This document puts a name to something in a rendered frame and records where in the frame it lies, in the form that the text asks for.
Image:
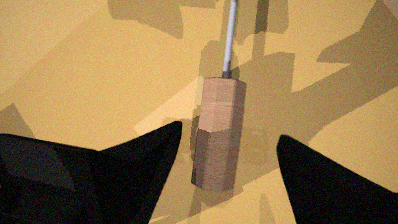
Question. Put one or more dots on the wooden-handled tool with metal shaft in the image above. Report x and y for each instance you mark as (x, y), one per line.
(220, 124)

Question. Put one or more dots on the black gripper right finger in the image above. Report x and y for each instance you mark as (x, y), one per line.
(321, 191)

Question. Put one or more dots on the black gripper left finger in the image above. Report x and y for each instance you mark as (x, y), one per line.
(117, 185)

